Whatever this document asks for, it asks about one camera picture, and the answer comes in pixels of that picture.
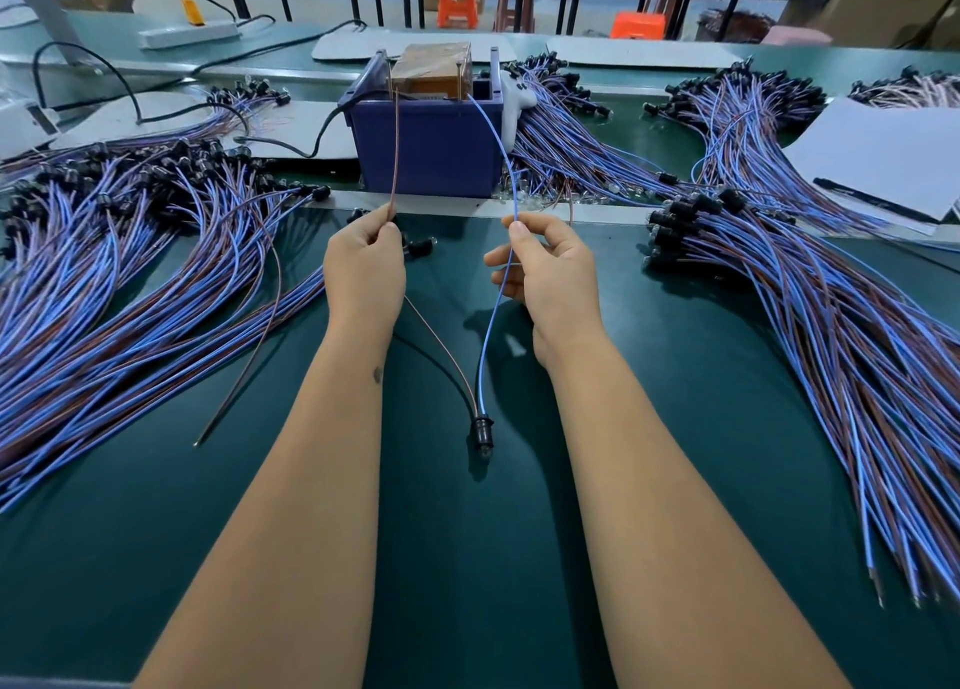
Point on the person's right hand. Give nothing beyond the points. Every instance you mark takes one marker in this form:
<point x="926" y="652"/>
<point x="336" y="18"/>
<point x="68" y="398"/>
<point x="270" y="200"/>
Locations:
<point x="552" y="291"/>

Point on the person's left hand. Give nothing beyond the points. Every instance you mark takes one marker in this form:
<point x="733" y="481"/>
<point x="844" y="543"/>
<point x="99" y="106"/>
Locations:
<point x="368" y="276"/>

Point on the blue plastic tester box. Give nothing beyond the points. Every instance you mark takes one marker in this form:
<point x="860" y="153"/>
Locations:
<point x="443" y="148"/>

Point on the person's right forearm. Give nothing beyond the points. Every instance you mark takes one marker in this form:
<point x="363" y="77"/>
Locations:
<point x="698" y="539"/>

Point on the person's left forearm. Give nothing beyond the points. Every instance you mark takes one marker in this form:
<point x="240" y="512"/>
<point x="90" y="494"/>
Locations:
<point x="278" y="531"/>

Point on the white power strip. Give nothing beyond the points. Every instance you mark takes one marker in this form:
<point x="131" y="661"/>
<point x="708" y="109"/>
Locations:
<point x="191" y="34"/>

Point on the white flat mat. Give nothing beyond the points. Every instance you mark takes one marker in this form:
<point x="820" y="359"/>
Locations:
<point x="360" y="46"/>
<point x="645" y="52"/>
<point x="297" y="126"/>

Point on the brown cardboard block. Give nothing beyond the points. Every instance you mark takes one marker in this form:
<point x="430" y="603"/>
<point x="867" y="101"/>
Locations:
<point x="432" y="70"/>

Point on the orange plug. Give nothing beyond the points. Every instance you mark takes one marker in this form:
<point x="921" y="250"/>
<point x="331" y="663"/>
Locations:
<point x="192" y="10"/>

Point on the black pen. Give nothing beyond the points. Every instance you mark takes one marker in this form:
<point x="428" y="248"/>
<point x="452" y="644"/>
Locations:
<point x="878" y="201"/>

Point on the pink plastic stool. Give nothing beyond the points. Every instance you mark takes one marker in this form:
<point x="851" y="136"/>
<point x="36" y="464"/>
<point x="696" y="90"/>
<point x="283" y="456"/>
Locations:
<point x="798" y="36"/>

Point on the white paper sheet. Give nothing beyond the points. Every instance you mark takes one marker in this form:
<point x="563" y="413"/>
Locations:
<point x="890" y="153"/>

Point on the white plastic device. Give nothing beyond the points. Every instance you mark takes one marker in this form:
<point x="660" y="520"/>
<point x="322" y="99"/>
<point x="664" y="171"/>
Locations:
<point x="23" y="129"/>

